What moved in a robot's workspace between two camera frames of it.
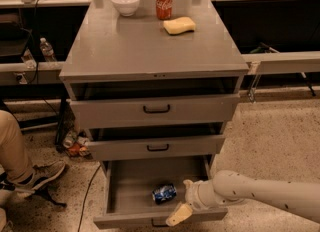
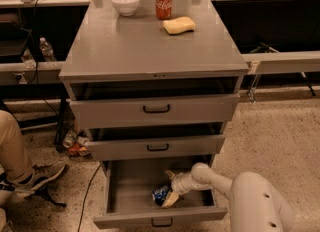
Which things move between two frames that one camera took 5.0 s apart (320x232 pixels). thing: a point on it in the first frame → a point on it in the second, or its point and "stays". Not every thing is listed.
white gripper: [196, 194] → [178, 183]
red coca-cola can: [164, 3] stays
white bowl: [126, 3] stays
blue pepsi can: [164, 192] stays
